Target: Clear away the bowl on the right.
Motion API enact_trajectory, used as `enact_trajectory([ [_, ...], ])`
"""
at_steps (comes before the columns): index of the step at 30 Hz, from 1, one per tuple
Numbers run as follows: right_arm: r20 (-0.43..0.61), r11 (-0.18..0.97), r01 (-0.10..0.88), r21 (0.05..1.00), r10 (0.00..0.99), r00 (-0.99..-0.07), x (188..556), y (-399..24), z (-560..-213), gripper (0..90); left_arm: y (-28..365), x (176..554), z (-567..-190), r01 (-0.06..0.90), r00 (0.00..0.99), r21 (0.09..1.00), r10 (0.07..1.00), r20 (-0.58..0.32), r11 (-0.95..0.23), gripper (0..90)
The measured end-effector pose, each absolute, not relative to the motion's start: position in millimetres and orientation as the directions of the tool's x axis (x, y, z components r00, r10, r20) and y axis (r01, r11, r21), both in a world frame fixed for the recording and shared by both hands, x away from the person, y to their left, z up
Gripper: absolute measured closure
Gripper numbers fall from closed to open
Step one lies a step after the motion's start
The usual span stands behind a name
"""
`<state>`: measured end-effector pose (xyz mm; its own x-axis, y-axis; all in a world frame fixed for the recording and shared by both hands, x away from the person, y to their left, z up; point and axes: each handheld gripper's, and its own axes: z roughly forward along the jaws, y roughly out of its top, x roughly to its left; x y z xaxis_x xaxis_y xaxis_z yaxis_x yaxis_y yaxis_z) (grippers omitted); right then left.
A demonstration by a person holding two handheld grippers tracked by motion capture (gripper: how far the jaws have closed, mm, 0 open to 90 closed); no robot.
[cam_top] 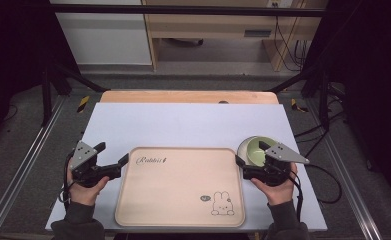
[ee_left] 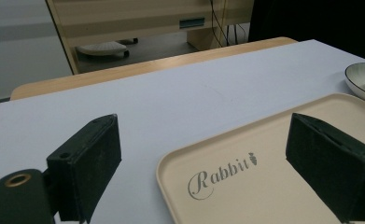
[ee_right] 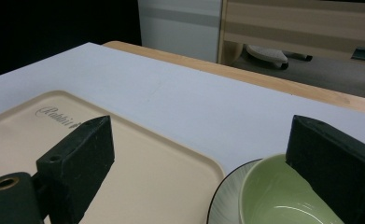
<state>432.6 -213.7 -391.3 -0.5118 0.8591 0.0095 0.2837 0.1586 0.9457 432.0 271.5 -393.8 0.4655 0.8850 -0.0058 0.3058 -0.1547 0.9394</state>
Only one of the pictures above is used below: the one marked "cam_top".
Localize wooden table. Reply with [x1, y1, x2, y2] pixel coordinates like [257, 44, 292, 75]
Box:
[99, 89, 280, 105]

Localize wooden desk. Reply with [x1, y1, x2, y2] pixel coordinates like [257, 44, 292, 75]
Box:
[141, 0, 329, 73]

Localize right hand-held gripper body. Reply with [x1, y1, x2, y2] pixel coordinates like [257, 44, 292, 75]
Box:
[242, 142, 311, 187]

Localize person's left hand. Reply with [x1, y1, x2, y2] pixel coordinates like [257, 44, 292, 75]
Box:
[66, 158, 111, 207]

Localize white cabinet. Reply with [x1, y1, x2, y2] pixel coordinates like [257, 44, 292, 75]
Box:
[48, 0, 153, 66]

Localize person's right hand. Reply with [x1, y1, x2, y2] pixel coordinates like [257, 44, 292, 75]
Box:
[250, 162, 299, 207]

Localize left hand-held gripper cable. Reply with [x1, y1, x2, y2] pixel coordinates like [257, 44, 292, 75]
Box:
[58, 150, 76, 212]

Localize hand-held gripper cable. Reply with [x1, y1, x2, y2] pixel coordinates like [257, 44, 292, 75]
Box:
[288, 163, 344, 224]
[58, 150, 76, 212]

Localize white table board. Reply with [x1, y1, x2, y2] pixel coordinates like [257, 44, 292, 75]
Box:
[44, 102, 328, 233]

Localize black curtain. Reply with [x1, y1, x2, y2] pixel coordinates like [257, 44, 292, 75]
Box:
[0, 0, 82, 154]
[302, 0, 391, 204]

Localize aluminium rail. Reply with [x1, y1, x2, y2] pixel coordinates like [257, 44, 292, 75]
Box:
[0, 94, 67, 240]
[304, 98, 384, 240]

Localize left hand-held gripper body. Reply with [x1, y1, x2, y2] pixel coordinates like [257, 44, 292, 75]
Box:
[69, 140, 112, 188]

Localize hanging black cables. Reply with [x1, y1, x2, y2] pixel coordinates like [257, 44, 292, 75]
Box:
[273, 15, 310, 73]

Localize beige tray with rabbit print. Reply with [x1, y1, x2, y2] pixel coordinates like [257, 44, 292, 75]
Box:
[114, 146, 247, 228]

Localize right hand-held gripper cable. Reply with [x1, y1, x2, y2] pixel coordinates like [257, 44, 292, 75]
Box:
[288, 163, 344, 224]

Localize yellow black tape strip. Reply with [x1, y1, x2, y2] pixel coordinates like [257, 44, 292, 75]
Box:
[290, 97, 310, 114]
[76, 95, 91, 114]

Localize black metal stand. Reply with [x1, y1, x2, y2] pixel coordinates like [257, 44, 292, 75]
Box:
[40, 59, 108, 128]
[266, 63, 332, 131]

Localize black floor cables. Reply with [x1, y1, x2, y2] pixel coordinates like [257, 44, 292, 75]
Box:
[293, 83, 347, 159]

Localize black horizontal frame bar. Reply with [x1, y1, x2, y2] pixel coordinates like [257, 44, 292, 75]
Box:
[48, 3, 328, 18]

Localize green bowl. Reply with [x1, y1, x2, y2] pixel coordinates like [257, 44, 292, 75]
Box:
[236, 135, 279, 168]

